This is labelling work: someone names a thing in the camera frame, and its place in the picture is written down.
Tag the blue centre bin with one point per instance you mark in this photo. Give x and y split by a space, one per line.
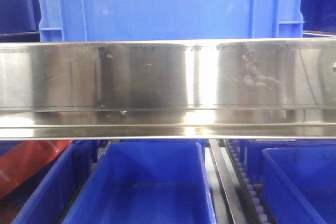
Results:
146 182

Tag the blue bin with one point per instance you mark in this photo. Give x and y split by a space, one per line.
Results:
299 184
146 182
50 200

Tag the blue right bin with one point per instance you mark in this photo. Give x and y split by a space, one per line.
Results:
299 184

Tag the blue left bin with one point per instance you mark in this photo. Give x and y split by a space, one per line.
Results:
50 200

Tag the red package in bin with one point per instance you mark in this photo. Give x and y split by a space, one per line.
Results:
25 160

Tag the light blue upper crate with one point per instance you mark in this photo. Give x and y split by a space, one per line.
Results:
102 20

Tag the roller track strip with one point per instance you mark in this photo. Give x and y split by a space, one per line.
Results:
251 197

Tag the stainless steel shelf rail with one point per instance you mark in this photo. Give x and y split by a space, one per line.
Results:
236 88

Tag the steel divider rail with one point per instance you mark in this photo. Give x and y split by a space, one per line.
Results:
228 191

